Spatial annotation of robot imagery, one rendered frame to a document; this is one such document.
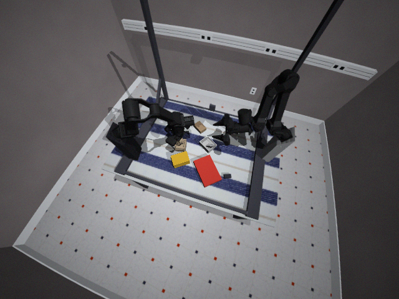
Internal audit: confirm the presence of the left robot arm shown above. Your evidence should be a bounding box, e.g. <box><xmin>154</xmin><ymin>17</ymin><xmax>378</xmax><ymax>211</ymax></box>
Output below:
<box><xmin>224</xmin><ymin>69</ymin><xmax>300</xmax><ymax>142</ymax></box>

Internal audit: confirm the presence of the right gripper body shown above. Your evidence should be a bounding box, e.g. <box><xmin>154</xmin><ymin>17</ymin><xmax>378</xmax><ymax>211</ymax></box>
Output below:
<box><xmin>165</xmin><ymin>126</ymin><xmax>190</xmax><ymax>146</ymax></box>

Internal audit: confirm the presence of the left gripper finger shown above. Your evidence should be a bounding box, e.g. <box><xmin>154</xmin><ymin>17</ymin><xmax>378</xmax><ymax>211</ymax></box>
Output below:
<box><xmin>213</xmin><ymin>117</ymin><xmax>224</xmax><ymax>126</ymax></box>
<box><xmin>212</xmin><ymin>134</ymin><xmax>224</xmax><ymax>141</ymax></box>

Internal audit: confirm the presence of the red flat rectangular slab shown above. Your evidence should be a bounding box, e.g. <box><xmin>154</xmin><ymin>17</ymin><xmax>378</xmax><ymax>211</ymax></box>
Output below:
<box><xmin>193</xmin><ymin>155</ymin><xmax>222</xmax><ymax>187</ymax></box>

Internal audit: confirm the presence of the yellow block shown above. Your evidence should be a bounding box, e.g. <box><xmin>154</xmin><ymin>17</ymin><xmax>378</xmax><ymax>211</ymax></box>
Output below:
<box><xmin>171</xmin><ymin>151</ymin><xmax>190</xmax><ymax>168</ymax></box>

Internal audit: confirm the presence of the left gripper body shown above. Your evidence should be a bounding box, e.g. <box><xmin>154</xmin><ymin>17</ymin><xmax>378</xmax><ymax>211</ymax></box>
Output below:
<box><xmin>223</xmin><ymin>114</ymin><xmax>240</xmax><ymax>146</ymax></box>

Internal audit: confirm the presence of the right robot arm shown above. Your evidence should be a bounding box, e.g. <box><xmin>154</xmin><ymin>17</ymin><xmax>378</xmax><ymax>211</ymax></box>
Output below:
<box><xmin>110</xmin><ymin>98</ymin><xmax>195</xmax><ymax>141</ymax></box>

